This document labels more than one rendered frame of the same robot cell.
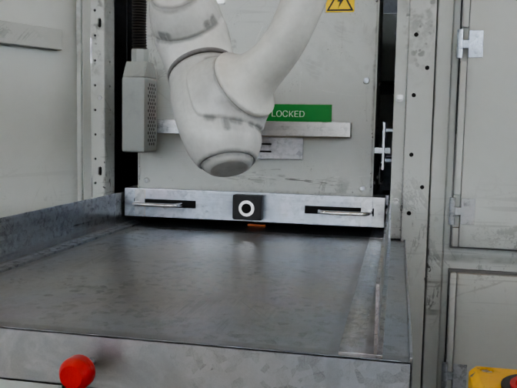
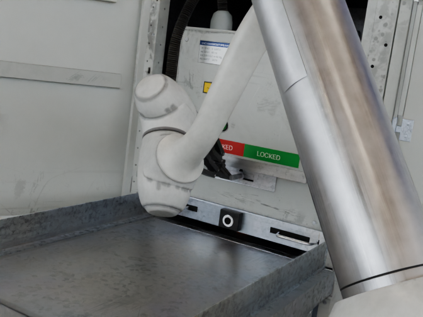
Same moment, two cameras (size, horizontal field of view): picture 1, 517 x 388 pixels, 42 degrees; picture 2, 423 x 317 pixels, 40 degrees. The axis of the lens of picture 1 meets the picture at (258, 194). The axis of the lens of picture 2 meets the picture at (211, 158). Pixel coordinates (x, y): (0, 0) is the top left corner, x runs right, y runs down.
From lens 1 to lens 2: 0.47 m
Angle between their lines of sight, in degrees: 18
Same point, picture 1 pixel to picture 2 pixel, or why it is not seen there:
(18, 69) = (87, 100)
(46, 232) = (75, 220)
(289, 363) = not seen: outside the picture
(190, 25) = (155, 111)
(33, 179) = (90, 175)
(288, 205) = (259, 223)
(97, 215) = (124, 207)
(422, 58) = not seen: hidden behind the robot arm
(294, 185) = (265, 210)
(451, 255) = not seen: hidden behind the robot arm
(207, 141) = (145, 194)
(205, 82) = (151, 155)
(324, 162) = (289, 197)
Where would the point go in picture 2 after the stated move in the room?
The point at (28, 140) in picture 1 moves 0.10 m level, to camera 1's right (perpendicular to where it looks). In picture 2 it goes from (89, 148) to (120, 154)
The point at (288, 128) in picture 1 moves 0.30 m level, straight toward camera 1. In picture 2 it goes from (262, 168) to (222, 185)
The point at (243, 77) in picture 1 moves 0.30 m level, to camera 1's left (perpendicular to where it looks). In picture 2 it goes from (172, 156) to (36, 131)
